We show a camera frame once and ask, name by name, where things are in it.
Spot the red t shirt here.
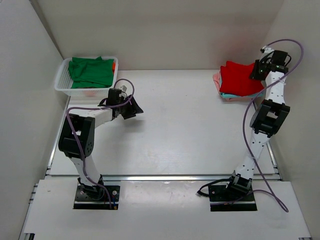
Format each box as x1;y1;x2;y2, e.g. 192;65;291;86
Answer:
220;61;264;97

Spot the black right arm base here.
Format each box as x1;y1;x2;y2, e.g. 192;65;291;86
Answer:
196;178;258;212

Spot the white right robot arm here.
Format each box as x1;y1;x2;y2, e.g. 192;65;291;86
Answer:
228;47;290;194

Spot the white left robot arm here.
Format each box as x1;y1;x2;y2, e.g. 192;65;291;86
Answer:
58;88;144;188

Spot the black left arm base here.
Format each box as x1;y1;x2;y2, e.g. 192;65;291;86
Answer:
73;177;121;211

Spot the orange t shirt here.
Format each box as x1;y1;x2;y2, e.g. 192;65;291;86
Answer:
112;62;116;73

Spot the folded teal t shirt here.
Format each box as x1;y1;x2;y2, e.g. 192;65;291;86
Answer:
219;91;263;100

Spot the folded pink t shirt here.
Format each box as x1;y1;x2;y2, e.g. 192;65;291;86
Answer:
212;73;252;102

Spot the green t shirt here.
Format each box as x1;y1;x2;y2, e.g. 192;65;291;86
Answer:
68;56;115;89

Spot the white plastic basket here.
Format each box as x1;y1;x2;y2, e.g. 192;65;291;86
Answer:
54;56;119;97

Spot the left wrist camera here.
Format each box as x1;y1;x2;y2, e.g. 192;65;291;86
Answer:
120;85;128;92

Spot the aluminium table rail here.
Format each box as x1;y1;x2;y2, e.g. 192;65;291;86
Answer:
44;173;282;182

